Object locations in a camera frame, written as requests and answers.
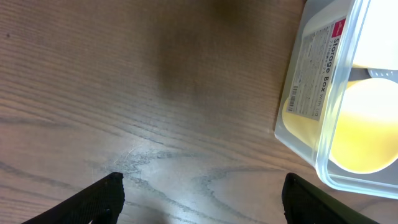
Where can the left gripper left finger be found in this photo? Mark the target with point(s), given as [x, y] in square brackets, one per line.
[100, 203]

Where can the grey plastic cup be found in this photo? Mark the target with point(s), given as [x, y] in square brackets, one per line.
[382, 73]

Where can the yellow plastic cup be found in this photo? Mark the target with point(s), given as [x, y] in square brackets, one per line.
[358, 133]

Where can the clear plastic storage box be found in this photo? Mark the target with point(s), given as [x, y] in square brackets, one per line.
[327, 54]

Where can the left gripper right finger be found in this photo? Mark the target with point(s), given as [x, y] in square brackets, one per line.
[305, 203]

